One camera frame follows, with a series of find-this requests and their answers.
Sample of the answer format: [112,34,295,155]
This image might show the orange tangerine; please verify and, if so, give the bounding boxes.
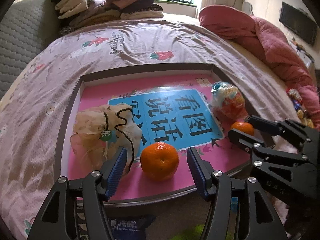
[230,121,254,136]
[140,142,180,182]

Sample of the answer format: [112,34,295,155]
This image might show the toy egg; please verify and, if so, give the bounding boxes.
[211,81,247,120]

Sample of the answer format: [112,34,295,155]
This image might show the blue cookie packet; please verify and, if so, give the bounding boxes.
[108,215,156,240]

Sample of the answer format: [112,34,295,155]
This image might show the green fuzzy ring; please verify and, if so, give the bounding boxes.
[170,224,234,240]

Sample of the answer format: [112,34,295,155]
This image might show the beige drawstring pouch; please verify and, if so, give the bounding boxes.
[70,103,142,175]

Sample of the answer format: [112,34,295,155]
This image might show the small clown doll toy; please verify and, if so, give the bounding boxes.
[286,88,314,128]

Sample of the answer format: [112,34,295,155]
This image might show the pink and blue book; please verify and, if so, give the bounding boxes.
[61,74,249,203]

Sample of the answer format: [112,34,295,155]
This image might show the dark cardboard box tray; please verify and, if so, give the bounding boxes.
[54,63,249,206]

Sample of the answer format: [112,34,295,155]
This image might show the pink strawberry bed sheet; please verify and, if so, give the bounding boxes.
[1,19,297,239]

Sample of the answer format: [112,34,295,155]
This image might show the black flat television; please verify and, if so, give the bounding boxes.
[279,2,317,46]

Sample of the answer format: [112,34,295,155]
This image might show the red quilted blanket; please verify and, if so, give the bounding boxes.
[199,5,319,129]

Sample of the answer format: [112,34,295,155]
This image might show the grey quilted headboard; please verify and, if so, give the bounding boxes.
[0,0,59,97]

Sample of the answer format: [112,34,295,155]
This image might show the pile of folded clothes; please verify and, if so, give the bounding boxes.
[51,0,163,36]

